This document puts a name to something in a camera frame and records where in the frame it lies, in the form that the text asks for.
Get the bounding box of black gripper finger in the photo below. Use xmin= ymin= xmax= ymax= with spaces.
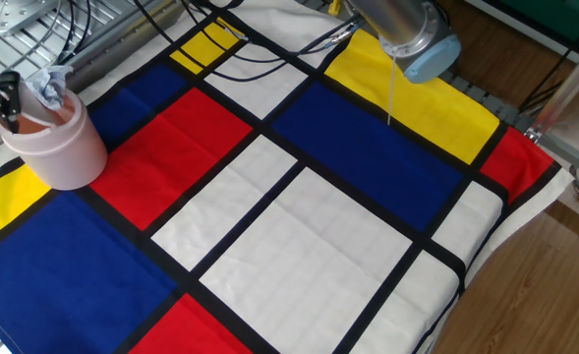
xmin=0 ymin=70 xmax=24 ymax=135

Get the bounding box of white paper ball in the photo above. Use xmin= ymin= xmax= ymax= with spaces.
xmin=25 ymin=65 xmax=75 ymax=112

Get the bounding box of pink swing-lid trash can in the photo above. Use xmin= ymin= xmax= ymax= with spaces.
xmin=0 ymin=87 xmax=109 ymax=192

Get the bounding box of silver metal plate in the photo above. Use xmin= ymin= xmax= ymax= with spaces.
xmin=0 ymin=0 xmax=60 ymax=38

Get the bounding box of colour block tablecloth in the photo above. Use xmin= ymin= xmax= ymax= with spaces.
xmin=0 ymin=0 xmax=578 ymax=354

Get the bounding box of wire grid rack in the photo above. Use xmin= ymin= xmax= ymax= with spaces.
xmin=0 ymin=0 xmax=172 ymax=127

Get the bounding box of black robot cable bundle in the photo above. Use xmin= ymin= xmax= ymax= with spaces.
xmin=134 ymin=0 xmax=364 ymax=84

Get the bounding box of aluminium corner frame post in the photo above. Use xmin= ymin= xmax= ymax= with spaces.
xmin=524 ymin=31 xmax=579 ymax=144

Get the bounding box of aluminium frame rail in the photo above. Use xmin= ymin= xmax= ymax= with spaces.
xmin=537 ymin=132 xmax=579 ymax=184

